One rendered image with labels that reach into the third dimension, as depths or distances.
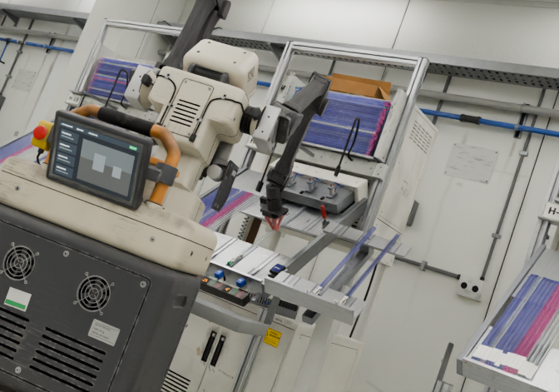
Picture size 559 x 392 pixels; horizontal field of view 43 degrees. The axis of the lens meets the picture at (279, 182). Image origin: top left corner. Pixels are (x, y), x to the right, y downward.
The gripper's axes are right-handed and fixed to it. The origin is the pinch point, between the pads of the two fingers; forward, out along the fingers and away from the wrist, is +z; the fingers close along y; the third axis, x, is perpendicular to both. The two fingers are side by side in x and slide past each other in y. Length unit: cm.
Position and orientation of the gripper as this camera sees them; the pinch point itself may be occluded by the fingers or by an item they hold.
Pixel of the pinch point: (274, 228)
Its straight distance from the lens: 293.6
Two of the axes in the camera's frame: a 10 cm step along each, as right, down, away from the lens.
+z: 0.5, 9.2, 4.0
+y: -7.9, -2.1, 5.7
